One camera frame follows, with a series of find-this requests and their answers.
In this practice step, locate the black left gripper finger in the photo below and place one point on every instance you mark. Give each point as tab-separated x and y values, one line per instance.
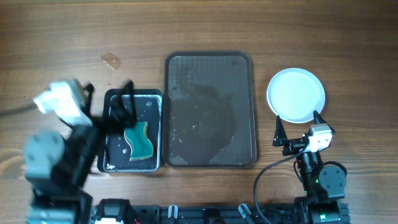
123	106
88	90

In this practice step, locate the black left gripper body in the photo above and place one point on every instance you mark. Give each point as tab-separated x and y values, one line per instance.
86	135

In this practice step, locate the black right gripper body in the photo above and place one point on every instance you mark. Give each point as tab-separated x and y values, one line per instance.
293	146

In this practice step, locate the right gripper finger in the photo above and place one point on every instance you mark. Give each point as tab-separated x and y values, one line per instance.
280	137
319	120

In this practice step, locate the white plate blue stain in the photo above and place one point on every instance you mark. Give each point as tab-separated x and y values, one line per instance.
294	94

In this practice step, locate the green yellow sponge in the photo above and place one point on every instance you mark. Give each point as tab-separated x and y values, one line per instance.
139	142

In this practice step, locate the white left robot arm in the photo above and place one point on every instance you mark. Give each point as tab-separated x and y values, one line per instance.
56	167

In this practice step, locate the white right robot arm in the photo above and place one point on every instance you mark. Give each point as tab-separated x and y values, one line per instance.
323	182

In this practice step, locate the black water basin tray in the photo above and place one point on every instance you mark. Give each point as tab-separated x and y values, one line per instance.
119	154

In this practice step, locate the brown serving tray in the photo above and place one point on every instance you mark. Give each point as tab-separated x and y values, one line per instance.
209	113

